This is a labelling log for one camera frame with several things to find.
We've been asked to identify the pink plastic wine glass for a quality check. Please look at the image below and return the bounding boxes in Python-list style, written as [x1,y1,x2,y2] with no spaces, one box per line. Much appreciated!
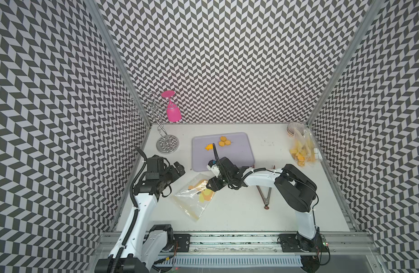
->
[161,91,182,122]

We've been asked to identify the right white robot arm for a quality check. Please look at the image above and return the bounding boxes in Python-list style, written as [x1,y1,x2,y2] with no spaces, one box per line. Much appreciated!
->
[207,144,322,252]

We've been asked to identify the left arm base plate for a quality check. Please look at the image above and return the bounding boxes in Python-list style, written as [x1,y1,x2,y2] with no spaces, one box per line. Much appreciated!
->
[174,233,191,253]

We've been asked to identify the clear bag with cookies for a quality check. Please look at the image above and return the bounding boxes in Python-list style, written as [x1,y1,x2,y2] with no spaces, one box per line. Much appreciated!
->
[173,174,215,221]

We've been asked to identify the red metal tongs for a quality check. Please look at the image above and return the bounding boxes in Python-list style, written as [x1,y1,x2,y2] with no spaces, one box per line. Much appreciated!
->
[252,168,277,210]

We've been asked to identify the aluminium mounting rail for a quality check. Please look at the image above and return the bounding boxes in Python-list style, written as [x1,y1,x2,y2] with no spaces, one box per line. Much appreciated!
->
[96,231,371,257]

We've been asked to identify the small pink stacked bowls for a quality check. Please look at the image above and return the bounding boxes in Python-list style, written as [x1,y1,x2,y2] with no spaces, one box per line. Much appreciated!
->
[287,122,306,137]

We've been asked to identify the clear resealable bag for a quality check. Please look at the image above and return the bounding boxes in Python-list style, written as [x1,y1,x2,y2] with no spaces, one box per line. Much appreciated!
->
[305,129,323,164]
[289,129,315,167]

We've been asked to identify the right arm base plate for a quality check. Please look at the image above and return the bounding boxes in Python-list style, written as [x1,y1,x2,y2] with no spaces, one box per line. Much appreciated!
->
[277,233,329,255]

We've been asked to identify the lavender plastic tray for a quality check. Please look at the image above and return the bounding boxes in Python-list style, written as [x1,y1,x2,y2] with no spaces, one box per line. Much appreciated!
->
[191,132,255,172]

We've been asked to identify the metal wire glass rack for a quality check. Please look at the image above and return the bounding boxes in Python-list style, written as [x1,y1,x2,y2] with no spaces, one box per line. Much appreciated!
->
[149,101,179,154]

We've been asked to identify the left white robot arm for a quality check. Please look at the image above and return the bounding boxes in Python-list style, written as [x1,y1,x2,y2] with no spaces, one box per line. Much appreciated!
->
[94,148,185,273]

